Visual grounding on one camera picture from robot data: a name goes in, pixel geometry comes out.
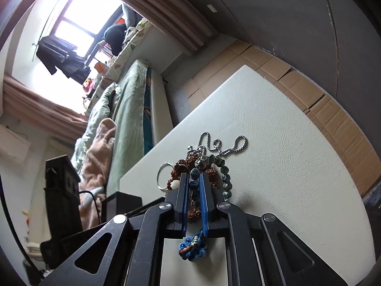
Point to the dark hanging clothes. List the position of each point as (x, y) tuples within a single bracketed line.
[(64, 56)]

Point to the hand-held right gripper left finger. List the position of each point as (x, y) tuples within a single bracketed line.
[(185, 214)]

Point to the white wall switch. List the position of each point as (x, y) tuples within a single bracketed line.
[(212, 8)]

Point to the black jewelry box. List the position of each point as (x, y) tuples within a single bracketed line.
[(119, 202)]

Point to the black bag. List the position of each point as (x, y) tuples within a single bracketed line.
[(114, 37)]

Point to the patterned window seat cushion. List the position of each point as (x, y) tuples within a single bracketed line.
[(125, 53)]

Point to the pink fleece blanket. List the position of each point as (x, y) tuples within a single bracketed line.
[(98, 161)]

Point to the white bed frame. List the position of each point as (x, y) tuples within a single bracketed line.
[(159, 104)]

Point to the teal patterned mattress cover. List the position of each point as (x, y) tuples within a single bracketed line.
[(147, 125)]

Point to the cream hanging towel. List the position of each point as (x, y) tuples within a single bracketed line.
[(15, 143)]

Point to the pile of small toys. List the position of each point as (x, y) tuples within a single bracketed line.
[(88, 86)]

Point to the light green quilt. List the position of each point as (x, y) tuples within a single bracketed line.
[(98, 116)]

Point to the clothes rail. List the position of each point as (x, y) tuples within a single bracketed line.
[(50, 13)]

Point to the pink-brown curtain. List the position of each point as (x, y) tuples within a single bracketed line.
[(38, 104), (166, 15)]

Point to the green fleece bed sheet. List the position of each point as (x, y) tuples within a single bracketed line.
[(131, 110)]

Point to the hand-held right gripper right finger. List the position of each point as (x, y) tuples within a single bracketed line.
[(204, 208)]

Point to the orange and white bag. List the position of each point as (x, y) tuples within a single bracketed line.
[(100, 67)]

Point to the grey pillow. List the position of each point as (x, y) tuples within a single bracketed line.
[(129, 15)]

